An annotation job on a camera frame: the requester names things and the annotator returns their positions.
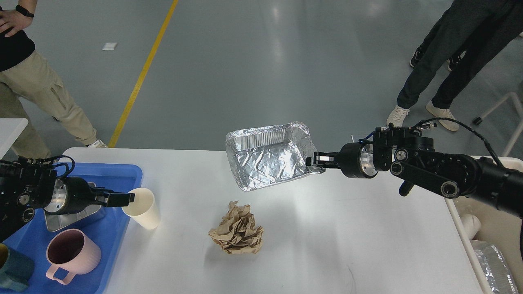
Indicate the person in beige trousers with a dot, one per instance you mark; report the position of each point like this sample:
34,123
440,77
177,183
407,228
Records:
24,73

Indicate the white chair leg right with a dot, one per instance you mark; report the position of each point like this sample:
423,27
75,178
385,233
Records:
508,111

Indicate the teal cup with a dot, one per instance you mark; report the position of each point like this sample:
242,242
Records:
15,269

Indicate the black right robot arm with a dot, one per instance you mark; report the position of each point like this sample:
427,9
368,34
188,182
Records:
408,155

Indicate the white side table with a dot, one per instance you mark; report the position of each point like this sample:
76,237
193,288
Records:
10,130

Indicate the beige plastic bin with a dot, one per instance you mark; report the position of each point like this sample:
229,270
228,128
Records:
498,228

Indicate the aluminium foil tray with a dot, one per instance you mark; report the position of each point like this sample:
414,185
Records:
267,156

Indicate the white cup inside bin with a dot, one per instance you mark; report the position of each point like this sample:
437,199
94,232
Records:
471,225

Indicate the foil tray inside bin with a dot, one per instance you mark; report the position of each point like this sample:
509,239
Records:
495,268

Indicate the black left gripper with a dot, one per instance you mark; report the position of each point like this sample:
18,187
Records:
73,194

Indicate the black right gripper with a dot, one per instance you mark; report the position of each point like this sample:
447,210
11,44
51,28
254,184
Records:
355,160

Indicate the person in black sneakers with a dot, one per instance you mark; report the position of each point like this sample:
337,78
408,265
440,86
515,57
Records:
428,48

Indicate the square stainless steel tray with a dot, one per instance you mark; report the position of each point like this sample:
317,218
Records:
89,215

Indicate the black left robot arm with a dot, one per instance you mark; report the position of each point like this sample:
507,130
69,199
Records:
28,184

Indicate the cream paper cup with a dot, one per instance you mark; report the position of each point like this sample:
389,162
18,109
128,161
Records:
143,209

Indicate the crumpled brown paper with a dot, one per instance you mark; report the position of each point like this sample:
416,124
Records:
237,232

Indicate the pink mug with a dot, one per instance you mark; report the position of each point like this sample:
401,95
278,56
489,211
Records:
71,253

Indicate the person in dark trousers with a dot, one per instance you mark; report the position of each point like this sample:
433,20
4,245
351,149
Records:
488,25

